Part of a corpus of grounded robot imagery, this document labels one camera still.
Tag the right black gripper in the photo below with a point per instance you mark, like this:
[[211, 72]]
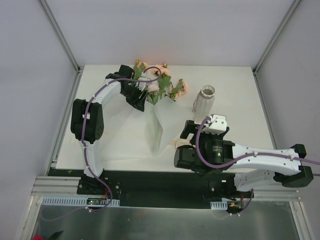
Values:
[[188, 128]]

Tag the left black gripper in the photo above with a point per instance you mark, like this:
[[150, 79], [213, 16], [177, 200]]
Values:
[[136, 97]]

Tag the pink flower bouquet white wrap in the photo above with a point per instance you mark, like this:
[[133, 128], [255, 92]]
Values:
[[164, 86]]

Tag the white wrapping paper sheet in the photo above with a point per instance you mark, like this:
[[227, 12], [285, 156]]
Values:
[[133, 134]]

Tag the cream printed ribbon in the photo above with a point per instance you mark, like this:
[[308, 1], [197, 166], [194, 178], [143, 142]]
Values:
[[180, 143]]

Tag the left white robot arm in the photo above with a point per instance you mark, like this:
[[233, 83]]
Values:
[[87, 120]]

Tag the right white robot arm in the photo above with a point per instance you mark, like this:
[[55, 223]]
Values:
[[266, 166]]

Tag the white ribbed ceramic vase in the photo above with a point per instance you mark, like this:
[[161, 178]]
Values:
[[203, 103]]

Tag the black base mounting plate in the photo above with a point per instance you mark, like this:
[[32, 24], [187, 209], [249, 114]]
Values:
[[151, 189]]

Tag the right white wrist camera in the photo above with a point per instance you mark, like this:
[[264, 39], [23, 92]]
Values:
[[217, 124]]

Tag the right white cable duct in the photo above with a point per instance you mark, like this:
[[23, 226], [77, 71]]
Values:
[[226, 205]]

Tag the white cable duct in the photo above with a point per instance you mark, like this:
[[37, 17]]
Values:
[[226, 205], [79, 201]]

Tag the left aluminium frame post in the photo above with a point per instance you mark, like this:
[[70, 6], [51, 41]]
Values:
[[59, 34]]

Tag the aluminium frame post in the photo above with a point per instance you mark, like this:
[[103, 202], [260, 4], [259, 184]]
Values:
[[59, 34], [277, 34]]

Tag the right aluminium frame post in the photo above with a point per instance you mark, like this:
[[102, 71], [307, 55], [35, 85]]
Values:
[[277, 34]]

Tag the left white cable duct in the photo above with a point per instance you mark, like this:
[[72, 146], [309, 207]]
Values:
[[79, 201]]

